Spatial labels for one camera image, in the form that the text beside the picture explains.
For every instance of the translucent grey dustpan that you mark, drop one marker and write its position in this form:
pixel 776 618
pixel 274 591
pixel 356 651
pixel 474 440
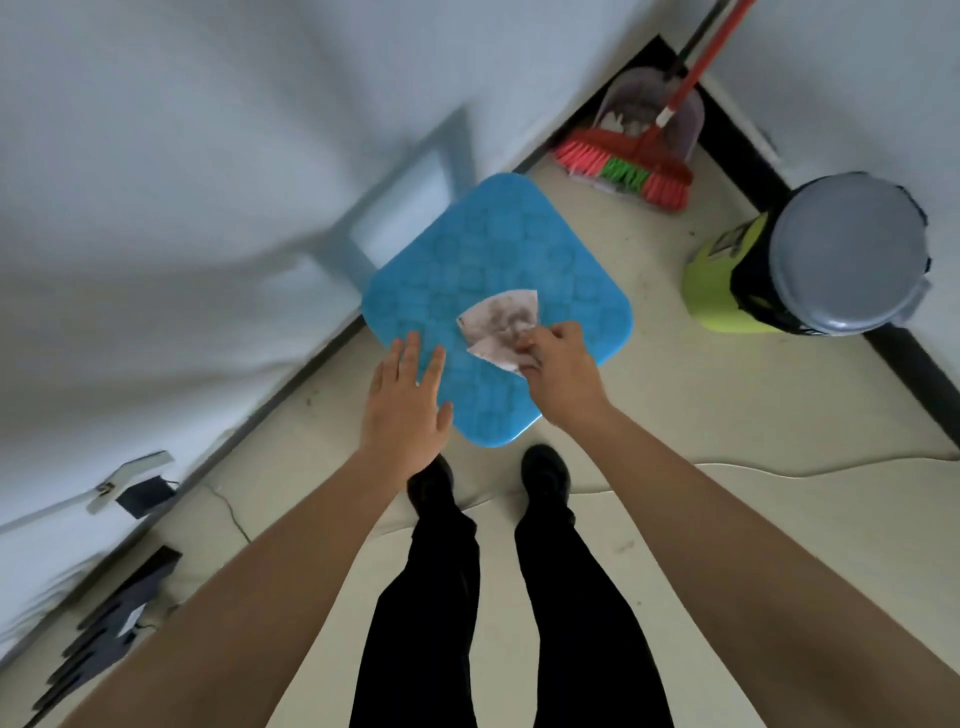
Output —
pixel 637 94

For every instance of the person's left forearm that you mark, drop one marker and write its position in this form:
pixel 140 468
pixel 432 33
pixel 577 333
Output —
pixel 247 615

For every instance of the green bin with grey lid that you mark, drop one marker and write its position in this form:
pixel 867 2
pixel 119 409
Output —
pixel 847 247

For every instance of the person's right forearm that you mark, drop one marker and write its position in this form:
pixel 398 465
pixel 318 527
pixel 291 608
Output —
pixel 750 585

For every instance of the person's left hand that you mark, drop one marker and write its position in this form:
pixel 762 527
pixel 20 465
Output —
pixel 405 420

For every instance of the blue plastic stool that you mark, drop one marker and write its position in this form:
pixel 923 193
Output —
pixel 487 240

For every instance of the person's black right shoe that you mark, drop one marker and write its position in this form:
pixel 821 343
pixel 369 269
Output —
pixel 546 472

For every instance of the grey rag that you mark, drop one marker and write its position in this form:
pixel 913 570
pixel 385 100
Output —
pixel 495 315

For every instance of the person's black shoe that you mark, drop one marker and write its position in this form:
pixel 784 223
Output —
pixel 431 484
pixel 546 472

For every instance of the black baseboard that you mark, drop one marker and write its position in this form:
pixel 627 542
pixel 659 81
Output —
pixel 577 112
pixel 915 375

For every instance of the black power adapter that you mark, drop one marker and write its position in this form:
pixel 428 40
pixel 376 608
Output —
pixel 146 496

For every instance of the person's right hand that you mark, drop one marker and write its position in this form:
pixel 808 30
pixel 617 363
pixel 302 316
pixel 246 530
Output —
pixel 566 375

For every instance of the person's black left shoe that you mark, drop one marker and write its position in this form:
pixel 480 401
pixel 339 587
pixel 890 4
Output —
pixel 431 484

